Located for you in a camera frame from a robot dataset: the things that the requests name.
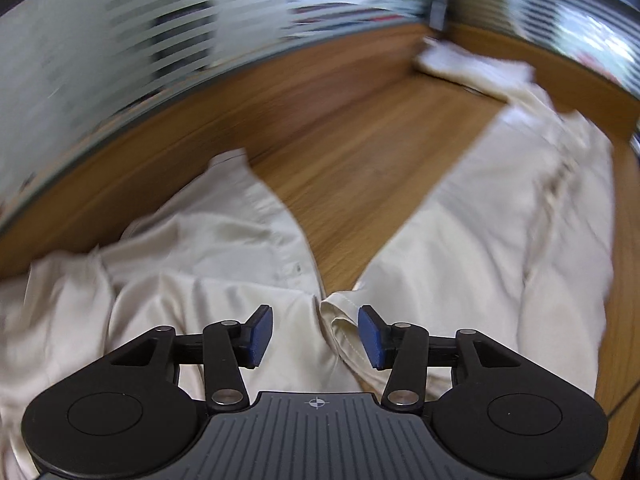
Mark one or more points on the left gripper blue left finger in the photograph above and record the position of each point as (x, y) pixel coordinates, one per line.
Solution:
(229, 346)

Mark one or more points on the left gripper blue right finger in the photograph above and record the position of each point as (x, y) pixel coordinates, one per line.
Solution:
(402, 349)

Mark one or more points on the cream satin shirt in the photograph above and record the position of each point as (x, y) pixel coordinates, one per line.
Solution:
(515, 242)

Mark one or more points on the beige garment pile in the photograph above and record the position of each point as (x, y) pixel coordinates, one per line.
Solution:
(218, 249)

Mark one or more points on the folded white shirt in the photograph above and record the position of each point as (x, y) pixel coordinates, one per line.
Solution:
(501, 79)

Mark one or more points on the frosted glass desk partition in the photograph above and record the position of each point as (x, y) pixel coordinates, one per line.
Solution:
(73, 72)

